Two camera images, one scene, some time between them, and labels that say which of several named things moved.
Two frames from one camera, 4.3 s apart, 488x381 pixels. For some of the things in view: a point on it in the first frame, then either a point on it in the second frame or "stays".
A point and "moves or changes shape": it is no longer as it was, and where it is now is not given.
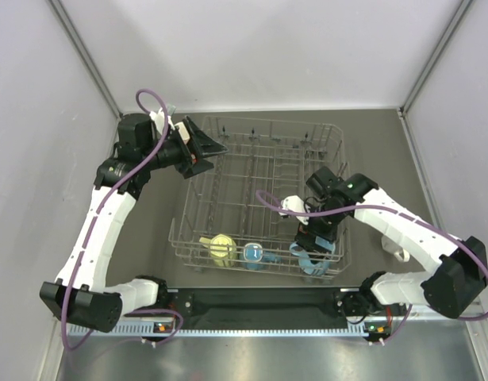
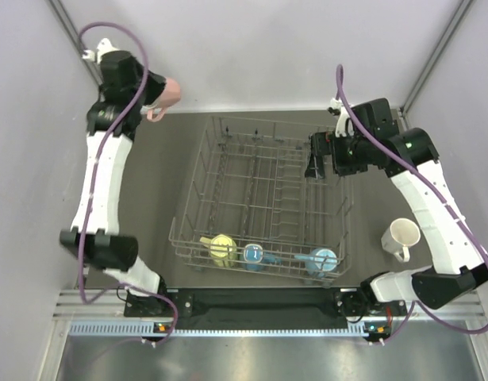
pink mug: x=183 y=132 to x=169 y=97
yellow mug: x=223 y=249 stays
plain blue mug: x=313 y=263 moves or changes shape
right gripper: x=306 y=235 to x=324 y=143
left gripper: x=201 y=144 to x=157 y=85
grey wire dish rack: x=231 y=218 stays
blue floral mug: x=252 y=257 stays
